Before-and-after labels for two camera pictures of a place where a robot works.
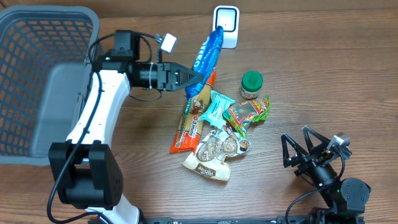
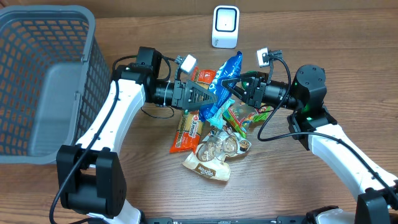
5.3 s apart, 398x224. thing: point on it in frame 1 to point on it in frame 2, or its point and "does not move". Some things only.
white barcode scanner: (227, 17) does not move
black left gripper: (170, 81) to (185, 96)
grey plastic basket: (45, 72) does not move
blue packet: (206, 60) to (229, 69)
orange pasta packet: (189, 128) does not move
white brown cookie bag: (209, 155) does not move
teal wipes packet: (214, 113) does not move
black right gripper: (309, 159) to (253, 89)
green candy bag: (243, 114) does not move
